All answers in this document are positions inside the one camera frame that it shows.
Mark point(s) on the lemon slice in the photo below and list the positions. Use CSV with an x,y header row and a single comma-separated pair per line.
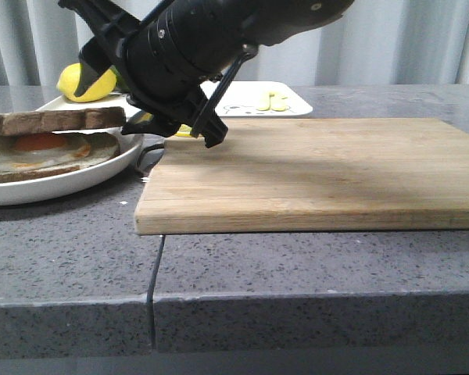
x,y
184,131

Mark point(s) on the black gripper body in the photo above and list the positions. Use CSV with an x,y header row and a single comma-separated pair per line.
x,y
163,58

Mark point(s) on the grey curtain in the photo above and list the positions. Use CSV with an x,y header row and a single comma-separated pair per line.
x,y
374,43

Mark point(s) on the yellow lemon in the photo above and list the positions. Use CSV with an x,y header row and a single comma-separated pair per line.
x,y
70,78

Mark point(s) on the white rectangular bear tray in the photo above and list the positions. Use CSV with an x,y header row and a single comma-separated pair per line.
x,y
239,100

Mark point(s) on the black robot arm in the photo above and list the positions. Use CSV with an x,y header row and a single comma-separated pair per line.
x,y
264,23

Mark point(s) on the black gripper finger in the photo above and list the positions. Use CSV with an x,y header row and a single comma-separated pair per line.
x,y
147,123
94,63

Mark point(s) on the green lime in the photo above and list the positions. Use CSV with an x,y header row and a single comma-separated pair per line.
x,y
121,85

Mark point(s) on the bread slice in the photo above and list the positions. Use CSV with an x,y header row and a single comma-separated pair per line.
x,y
36,122
104,146

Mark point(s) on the white round plate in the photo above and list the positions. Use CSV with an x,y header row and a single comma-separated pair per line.
x,y
37,190

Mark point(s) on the fried egg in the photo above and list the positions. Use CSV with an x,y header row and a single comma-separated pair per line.
x,y
34,151

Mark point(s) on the wooden cutting board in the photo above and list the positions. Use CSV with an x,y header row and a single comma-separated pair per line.
x,y
310,174

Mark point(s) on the yellow plastic fork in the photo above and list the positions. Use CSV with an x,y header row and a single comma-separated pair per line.
x,y
265,101

